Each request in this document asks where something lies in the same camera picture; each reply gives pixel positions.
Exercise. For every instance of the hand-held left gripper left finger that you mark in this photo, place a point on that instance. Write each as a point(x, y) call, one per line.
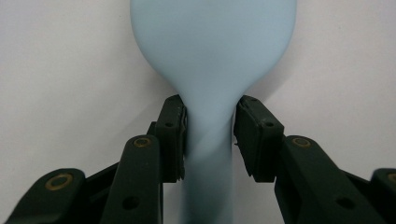
point(140, 174)

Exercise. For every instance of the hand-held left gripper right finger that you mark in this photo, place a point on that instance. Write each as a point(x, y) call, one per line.
point(299, 174)

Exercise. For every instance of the light blue plastic scoop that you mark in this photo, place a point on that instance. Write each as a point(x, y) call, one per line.
point(211, 56)

